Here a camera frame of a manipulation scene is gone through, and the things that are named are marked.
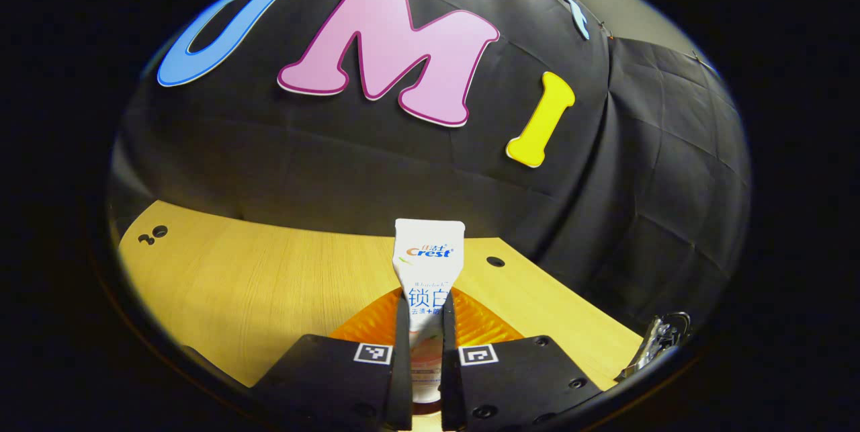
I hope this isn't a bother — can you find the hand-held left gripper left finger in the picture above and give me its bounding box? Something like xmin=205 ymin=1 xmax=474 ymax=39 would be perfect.
xmin=252 ymin=288 xmax=413 ymax=432

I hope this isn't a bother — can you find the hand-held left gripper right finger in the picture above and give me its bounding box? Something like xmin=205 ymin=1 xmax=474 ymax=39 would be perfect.
xmin=441 ymin=288 xmax=605 ymax=432

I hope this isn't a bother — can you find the white toothpaste tube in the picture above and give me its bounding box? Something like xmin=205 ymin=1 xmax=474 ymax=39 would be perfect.
xmin=392 ymin=218 xmax=466 ymax=406

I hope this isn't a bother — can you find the metal clamp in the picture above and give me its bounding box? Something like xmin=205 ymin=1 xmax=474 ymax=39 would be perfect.
xmin=617 ymin=311 xmax=693 ymax=380

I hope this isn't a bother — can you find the black backdrop cloth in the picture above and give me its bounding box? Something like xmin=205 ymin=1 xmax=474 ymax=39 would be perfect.
xmin=107 ymin=0 xmax=752 ymax=352

